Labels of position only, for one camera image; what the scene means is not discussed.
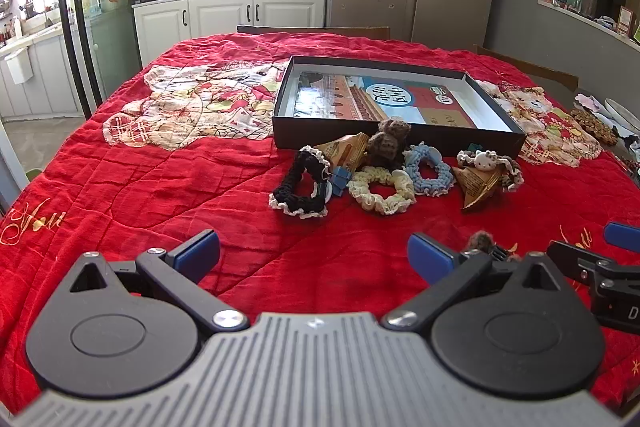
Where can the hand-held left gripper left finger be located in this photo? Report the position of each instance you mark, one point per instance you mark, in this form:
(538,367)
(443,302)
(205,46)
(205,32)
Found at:
(200,252)

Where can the white kitchen counter unit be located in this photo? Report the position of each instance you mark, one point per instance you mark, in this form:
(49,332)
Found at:
(35,77)

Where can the brown beaded coaster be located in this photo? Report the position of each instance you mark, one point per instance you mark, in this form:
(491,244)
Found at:
(595,124)

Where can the black crochet scrunchie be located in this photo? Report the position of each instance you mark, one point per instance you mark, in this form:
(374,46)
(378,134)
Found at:
(292,197)

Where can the white hanging waste bin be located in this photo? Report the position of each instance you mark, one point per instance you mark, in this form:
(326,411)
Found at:
(19,66)

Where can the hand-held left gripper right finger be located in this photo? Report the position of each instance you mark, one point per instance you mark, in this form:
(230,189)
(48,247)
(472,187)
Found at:
(427,257)

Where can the black shallow cardboard box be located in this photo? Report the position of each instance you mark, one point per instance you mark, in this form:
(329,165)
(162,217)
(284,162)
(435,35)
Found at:
(400,134)

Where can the white sideboard cabinet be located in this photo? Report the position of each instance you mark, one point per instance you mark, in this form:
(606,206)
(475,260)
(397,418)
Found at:
(225,17)

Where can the light blue crochet scrunchie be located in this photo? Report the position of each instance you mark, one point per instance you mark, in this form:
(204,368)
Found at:
(415,179)

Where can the blue binder clip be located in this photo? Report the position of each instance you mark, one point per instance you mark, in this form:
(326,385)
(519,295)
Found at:
(341,179)

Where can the red printed blanket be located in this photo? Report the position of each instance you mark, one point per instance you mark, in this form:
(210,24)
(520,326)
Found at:
(150,187)

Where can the olive crochet scrunchie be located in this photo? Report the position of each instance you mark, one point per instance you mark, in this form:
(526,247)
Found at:
(512,177)

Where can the cream crochet scrunchie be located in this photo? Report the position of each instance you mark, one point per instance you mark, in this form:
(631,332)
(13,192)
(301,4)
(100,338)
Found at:
(365,197)

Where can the black sliding door frame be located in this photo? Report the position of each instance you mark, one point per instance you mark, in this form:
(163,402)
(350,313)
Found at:
(75,7)

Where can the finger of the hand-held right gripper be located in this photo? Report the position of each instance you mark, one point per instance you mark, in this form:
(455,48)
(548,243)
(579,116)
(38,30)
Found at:
(570,257)
(622,237)

